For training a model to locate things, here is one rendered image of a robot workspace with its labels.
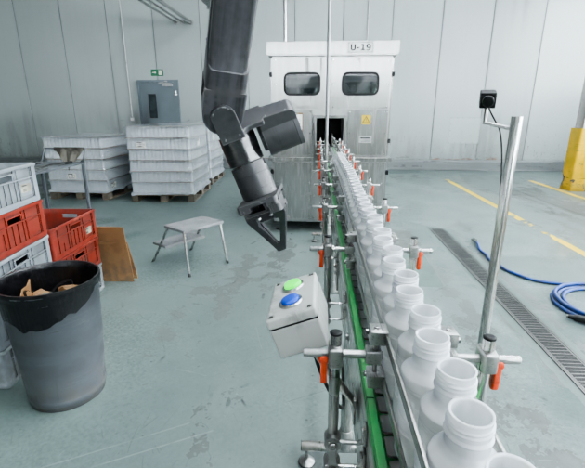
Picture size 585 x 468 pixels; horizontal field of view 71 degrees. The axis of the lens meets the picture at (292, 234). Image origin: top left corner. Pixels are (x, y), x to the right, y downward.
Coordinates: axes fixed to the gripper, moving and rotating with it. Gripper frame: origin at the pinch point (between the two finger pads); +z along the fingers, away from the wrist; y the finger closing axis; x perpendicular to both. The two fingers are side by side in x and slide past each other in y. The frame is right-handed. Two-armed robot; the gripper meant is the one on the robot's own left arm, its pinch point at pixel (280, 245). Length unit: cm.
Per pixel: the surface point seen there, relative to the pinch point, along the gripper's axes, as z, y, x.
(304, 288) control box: 7.7, -2.5, -1.5
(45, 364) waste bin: 43, 88, 142
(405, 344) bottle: 11.5, -19.8, -14.0
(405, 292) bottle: 9.3, -11.1, -16.4
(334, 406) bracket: 20.8, -15.8, -1.8
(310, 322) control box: 9.8, -10.5, -2.0
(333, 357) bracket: 12.5, -16.6, -4.5
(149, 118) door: -136, 955, 385
